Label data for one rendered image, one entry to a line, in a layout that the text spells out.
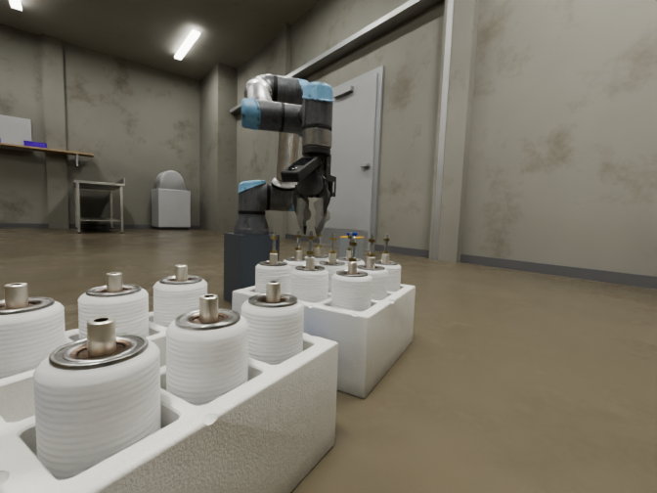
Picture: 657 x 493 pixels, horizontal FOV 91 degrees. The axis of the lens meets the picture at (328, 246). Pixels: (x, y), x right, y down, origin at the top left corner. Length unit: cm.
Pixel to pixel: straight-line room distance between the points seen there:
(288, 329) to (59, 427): 26
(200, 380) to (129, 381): 9
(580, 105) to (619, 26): 50
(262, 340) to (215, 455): 15
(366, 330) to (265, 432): 33
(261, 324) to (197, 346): 11
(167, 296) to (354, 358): 39
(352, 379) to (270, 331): 32
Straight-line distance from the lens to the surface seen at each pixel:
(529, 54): 344
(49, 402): 36
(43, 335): 57
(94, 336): 37
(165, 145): 852
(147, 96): 868
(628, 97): 310
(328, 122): 84
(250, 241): 136
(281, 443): 49
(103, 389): 34
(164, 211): 767
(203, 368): 41
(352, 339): 72
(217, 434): 40
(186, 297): 65
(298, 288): 80
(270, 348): 49
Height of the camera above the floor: 38
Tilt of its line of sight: 5 degrees down
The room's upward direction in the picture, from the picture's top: 2 degrees clockwise
